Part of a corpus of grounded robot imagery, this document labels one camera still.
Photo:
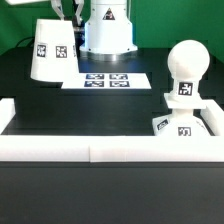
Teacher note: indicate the white lamp bulb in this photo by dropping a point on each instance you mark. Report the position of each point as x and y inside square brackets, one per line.
[187, 62]

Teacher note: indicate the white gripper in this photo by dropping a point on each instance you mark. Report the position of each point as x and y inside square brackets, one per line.
[56, 6]

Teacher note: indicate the white lamp shade cone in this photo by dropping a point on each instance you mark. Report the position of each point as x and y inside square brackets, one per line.
[54, 53]

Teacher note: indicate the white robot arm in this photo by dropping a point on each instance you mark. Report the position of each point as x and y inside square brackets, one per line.
[108, 33]

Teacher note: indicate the white fence bar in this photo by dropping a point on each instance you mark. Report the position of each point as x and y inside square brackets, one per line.
[7, 112]
[99, 149]
[213, 115]

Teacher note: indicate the white right fence bar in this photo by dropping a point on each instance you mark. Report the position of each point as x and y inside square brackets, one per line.
[213, 115]

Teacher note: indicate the white marker tag plate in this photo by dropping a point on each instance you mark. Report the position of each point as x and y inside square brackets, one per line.
[108, 81]

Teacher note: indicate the white front fence bar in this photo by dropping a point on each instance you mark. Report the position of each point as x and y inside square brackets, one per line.
[99, 149]

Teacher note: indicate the white lamp base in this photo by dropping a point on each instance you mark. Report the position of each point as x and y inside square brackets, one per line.
[181, 122]

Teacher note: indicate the white left fence bar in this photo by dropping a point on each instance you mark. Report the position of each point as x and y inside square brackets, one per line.
[7, 112]

